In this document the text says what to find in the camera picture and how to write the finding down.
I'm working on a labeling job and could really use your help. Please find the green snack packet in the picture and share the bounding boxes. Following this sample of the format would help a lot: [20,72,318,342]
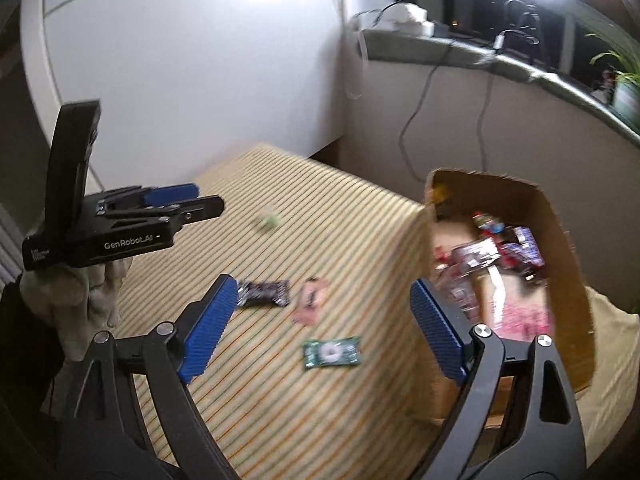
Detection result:
[301,336,362,371]

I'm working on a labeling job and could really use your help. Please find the person's left hand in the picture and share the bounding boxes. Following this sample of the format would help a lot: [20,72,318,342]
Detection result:
[19,257,131,361]

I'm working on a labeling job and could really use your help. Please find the white power adapter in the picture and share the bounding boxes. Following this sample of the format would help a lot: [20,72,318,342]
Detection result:
[380,2,436,37]

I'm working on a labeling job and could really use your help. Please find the pink print bread packet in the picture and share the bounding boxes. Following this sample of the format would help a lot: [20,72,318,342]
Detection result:
[492,290,553,341]

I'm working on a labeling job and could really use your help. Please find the striped blanket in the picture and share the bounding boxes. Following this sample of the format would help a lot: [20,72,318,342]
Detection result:
[100,142,640,480]

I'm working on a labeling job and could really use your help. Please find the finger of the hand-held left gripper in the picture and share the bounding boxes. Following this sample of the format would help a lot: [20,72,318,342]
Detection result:
[100,182,200,211]
[105,196,225,227]

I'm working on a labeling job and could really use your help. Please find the dark purple snack packet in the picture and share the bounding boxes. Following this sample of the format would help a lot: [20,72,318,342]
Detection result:
[236,279,291,308]

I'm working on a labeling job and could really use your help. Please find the black cable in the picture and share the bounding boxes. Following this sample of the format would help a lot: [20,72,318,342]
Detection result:
[476,66,494,174]
[400,42,453,181]

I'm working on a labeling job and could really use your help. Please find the cardboard box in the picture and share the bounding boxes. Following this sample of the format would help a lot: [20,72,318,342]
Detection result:
[424,167,597,428]

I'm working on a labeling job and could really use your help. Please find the potted green plant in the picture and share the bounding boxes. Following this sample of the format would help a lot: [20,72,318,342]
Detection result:
[587,35,640,122]

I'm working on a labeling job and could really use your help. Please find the white wardrobe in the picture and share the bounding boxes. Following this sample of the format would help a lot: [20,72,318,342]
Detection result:
[20,0,351,201]

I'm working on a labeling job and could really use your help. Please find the red-edged clear snack packet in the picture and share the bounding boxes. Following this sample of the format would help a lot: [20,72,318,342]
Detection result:
[452,240,506,281]

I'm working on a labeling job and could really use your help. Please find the white cable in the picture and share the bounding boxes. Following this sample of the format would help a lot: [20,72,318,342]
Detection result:
[349,10,369,101]

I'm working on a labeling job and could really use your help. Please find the grey-green window sill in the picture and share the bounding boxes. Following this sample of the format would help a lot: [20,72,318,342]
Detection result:
[362,27,640,148]

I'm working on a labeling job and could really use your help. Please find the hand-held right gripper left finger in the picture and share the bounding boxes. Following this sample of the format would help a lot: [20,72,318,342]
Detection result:
[57,274,240,480]

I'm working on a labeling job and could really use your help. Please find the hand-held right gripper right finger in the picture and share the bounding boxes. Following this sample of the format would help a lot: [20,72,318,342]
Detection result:
[409,278,587,480]

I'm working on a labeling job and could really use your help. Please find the red and green candy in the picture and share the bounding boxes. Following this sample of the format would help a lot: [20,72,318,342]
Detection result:
[472,211,506,236]

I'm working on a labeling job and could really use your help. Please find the pink snack packet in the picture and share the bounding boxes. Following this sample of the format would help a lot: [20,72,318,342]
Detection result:
[291,276,328,325]

